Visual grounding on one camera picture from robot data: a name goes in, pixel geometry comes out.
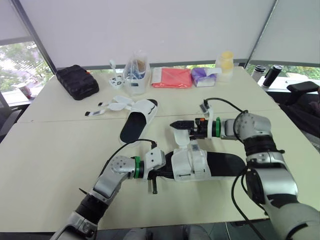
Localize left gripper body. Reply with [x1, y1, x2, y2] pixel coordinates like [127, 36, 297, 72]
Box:
[147, 168, 174, 181]

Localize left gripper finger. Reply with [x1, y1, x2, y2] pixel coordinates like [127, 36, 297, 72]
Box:
[149, 176, 159, 196]

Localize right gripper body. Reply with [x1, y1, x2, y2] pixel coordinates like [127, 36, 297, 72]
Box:
[188, 117, 210, 140]

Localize white sandal black insole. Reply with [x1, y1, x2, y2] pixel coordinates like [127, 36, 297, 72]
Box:
[156, 123, 248, 183]
[84, 95, 160, 146]

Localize robot body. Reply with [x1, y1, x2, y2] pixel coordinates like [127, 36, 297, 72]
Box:
[121, 223, 214, 240]

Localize purple tissue pack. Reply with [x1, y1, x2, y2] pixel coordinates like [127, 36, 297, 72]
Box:
[190, 66, 222, 88]

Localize red flat pack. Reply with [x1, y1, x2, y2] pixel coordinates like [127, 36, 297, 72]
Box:
[150, 66, 194, 89]

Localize stacked yellow jars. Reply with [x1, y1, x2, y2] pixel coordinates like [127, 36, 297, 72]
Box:
[215, 50, 236, 84]

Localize silver tumbler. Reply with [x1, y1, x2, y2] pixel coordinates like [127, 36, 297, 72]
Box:
[250, 65, 267, 82]

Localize black tumbler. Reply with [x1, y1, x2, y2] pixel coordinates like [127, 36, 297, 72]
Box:
[260, 64, 286, 89]

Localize white spotted toy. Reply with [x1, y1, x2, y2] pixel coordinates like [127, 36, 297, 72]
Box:
[108, 59, 126, 90]

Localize black chair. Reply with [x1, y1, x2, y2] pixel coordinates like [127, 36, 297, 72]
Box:
[277, 80, 320, 153]

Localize black tool case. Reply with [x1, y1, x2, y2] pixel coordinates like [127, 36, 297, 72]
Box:
[55, 64, 100, 102]

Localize red cup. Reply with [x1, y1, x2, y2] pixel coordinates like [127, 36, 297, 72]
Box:
[14, 83, 34, 101]

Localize grey chair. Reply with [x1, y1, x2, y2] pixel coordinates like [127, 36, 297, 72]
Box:
[0, 91, 24, 144]

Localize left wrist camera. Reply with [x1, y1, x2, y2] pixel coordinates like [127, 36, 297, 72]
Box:
[143, 147, 167, 176]

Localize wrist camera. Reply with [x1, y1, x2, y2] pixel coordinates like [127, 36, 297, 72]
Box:
[143, 147, 167, 176]
[199, 100, 214, 118]

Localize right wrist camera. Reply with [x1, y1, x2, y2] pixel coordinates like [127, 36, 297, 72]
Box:
[199, 100, 214, 118]

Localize black cable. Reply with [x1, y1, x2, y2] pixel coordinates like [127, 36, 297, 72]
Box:
[99, 138, 158, 177]
[202, 97, 249, 115]
[231, 166, 265, 240]

